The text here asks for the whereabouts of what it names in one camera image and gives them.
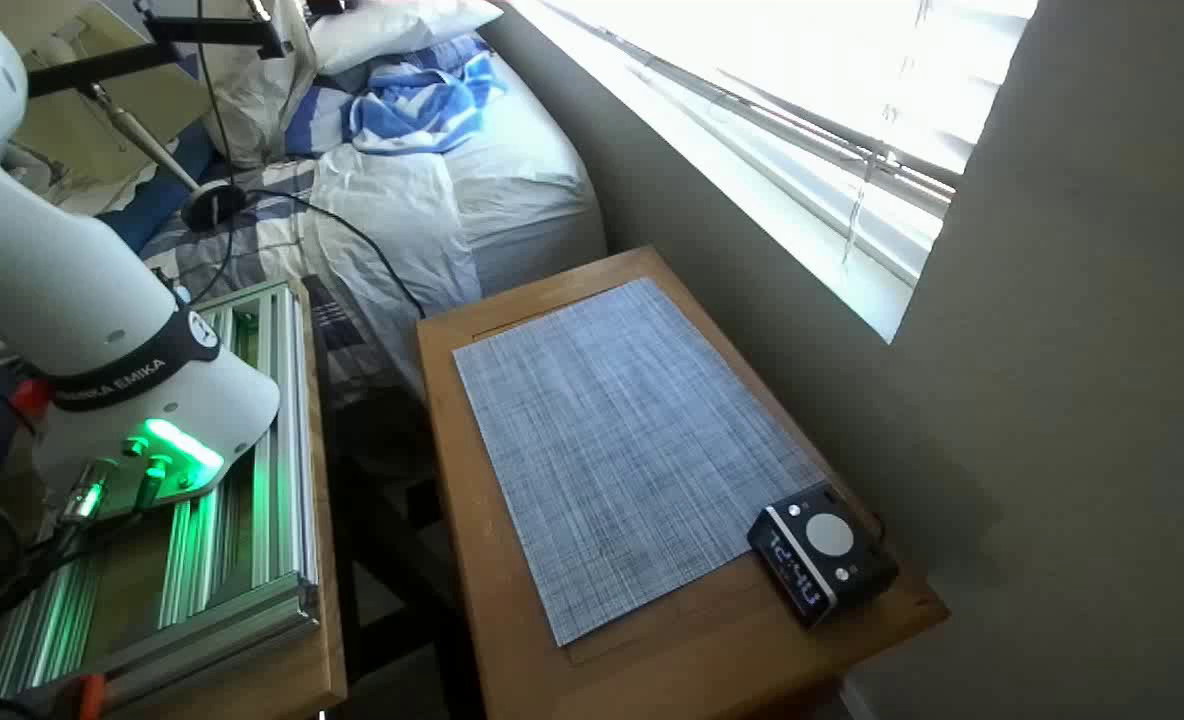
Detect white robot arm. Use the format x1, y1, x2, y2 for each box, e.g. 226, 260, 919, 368
0, 32, 278, 505

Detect black alarm clock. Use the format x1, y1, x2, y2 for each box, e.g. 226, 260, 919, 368
747, 484, 901, 627

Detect grey woven placemat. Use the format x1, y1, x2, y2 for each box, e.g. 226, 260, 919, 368
456, 281, 823, 647

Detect blue white striped cloth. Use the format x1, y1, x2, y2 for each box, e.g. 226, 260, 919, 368
283, 34, 499, 155

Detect white window blinds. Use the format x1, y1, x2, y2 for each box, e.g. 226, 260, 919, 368
508, 0, 1038, 334

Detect white pillow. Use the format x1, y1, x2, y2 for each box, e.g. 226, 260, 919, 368
307, 0, 499, 73

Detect black cable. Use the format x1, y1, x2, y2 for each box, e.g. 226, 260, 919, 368
185, 0, 432, 319

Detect aluminium rail mounting plate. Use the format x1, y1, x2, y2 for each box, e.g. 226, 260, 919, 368
0, 285, 318, 708

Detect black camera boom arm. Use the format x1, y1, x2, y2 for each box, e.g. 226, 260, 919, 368
29, 17, 287, 97

